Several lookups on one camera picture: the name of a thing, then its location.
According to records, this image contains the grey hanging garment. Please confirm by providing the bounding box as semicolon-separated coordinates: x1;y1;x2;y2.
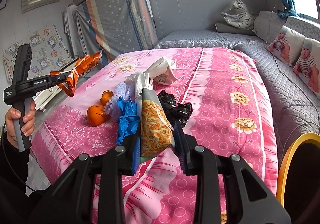
63;3;82;58

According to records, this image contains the striped sheet covered wardrobe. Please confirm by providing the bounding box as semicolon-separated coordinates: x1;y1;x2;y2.
75;0;159;62

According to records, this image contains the baby print pillow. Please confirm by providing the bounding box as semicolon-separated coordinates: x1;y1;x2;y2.
293;37;320;99
267;26;306;66

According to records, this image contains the black plastic trash bag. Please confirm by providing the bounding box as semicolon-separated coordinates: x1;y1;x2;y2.
157;90;193;127

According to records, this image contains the white foam net on table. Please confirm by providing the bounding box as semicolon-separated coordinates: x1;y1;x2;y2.
104;82;132;119

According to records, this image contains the grey back cushion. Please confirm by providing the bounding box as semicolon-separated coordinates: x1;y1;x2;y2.
253;10;286;43

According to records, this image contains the whole orange tangerine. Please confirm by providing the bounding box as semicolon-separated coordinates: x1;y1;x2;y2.
87;105;110;126

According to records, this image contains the person's left hand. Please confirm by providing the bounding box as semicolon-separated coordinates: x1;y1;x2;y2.
5;101;36;148

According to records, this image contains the white low cabinet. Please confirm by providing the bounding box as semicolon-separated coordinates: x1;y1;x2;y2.
33;86;61;111

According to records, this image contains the grey folded cushion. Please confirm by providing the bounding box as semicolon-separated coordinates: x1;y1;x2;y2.
214;22;255;36

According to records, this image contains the white tiger plush in bag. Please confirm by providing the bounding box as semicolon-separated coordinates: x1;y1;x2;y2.
221;0;255;30

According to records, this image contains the white crumpled tissue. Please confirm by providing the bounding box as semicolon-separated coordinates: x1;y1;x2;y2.
125;56;177;99

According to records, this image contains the orange snack wrapper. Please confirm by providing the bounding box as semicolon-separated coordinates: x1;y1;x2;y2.
57;51;102;97

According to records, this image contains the right baby print pillow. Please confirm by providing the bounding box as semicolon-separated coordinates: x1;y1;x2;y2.
293;37;320;99

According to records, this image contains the pink floral table cloth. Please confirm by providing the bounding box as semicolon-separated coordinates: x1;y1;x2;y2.
31;48;278;223

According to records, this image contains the cartoon print wall cloth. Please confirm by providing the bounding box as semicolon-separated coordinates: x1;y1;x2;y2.
2;24;73;83

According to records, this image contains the black cable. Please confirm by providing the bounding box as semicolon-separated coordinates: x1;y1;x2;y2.
1;123;36;193

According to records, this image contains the blue plastic glove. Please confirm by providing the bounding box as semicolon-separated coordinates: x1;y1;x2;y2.
116;97;140;145

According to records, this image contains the left baby print pillow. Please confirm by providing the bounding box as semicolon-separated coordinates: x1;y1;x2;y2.
267;26;306;66

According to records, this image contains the yellow trash bin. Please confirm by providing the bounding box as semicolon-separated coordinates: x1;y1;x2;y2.
277;133;319;223

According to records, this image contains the noodle snack bag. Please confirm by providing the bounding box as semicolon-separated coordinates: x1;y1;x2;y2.
140;88;173;163

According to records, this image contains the grey quilted sofa bed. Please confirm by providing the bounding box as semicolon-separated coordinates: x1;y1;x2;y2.
156;18;319;162

